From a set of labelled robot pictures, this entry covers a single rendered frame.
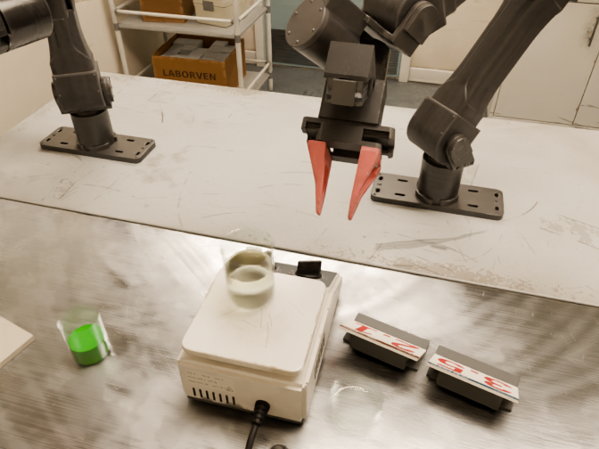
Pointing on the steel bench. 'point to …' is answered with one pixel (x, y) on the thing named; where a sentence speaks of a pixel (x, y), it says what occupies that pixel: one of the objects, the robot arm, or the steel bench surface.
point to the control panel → (296, 275)
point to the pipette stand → (12, 340)
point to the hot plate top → (258, 327)
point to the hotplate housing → (223, 388)
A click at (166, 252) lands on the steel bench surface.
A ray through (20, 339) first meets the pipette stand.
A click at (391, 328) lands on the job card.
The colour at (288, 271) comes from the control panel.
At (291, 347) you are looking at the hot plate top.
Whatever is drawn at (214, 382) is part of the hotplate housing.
